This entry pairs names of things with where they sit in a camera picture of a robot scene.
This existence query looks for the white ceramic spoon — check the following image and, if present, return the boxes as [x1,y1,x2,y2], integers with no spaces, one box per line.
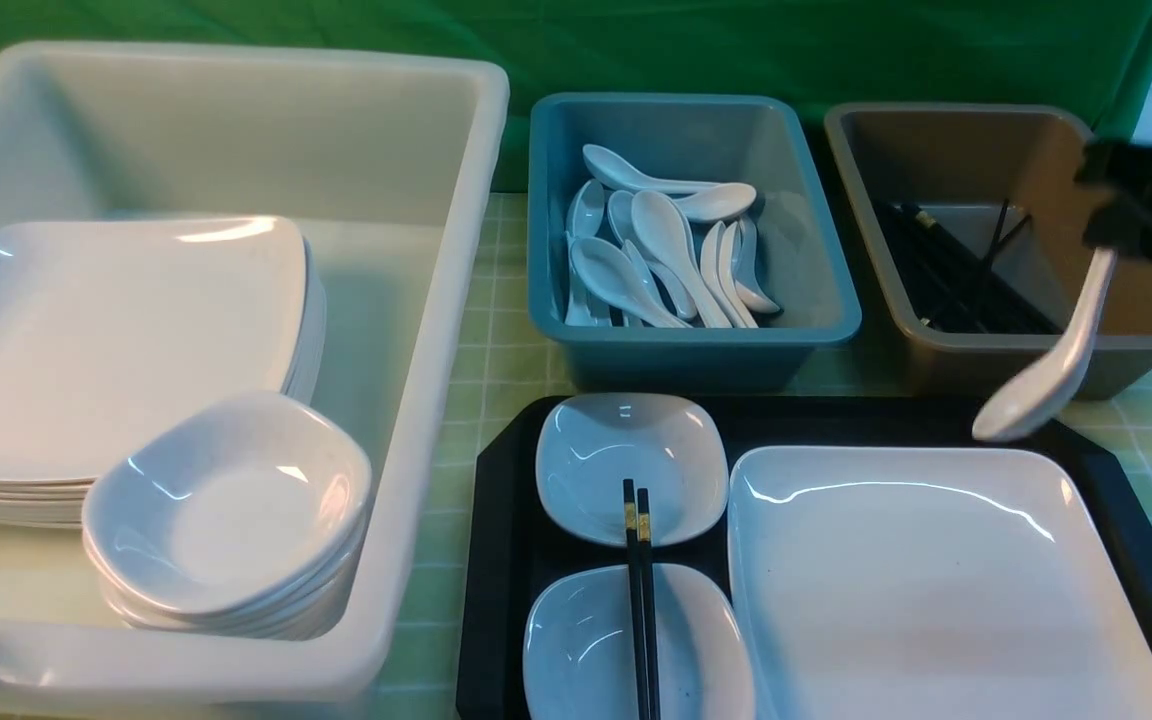
[972,249,1117,444]

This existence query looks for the black chopstick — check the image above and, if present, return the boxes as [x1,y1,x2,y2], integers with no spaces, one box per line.
[636,488,660,719]
[622,478,652,719]

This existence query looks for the white bowl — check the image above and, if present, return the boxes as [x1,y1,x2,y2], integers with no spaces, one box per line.
[524,562,756,719]
[535,392,730,548]

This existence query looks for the large white square plate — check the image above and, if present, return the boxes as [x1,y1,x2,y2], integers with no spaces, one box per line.
[728,445,1152,719]

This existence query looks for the green backdrop cloth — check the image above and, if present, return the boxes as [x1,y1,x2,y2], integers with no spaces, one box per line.
[0,1,1152,194]

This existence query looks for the brown plastic bin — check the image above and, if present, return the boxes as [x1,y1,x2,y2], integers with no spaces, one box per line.
[823,103,1152,400]

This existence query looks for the pile of black chopsticks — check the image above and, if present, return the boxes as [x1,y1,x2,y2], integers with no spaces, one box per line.
[872,202,1062,334]

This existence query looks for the stack of white square plates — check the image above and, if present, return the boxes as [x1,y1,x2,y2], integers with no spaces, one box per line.
[0,215,326,529]

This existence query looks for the stack of white bowls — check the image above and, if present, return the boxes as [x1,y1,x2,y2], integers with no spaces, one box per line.
[81,392,378,641]

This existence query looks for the teal plastic bin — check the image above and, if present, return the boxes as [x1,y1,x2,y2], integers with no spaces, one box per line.
[526,92,861,395]

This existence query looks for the pile of white spoons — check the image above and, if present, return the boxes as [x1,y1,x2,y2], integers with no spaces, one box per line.
[562,143,782,329]

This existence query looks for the black serving tray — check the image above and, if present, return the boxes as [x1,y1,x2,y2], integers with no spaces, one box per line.
[454,395,1152,719]

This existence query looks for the large white plastic tub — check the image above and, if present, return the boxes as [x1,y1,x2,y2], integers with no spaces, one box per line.
[0,41,509,719]

